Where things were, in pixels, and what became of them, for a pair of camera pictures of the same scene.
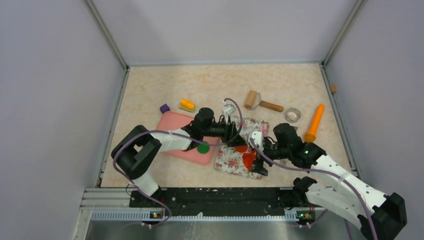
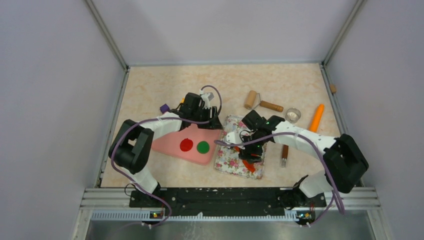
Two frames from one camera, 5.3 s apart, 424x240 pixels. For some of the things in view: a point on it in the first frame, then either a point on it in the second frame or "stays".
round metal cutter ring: (293, 115) stays
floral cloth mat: (229, 160) stays
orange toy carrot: (310, 136) stays
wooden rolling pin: (253, 99) stays
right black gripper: (258, 165) -> (246, 154)
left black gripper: (230, 136) -> (215, 124)
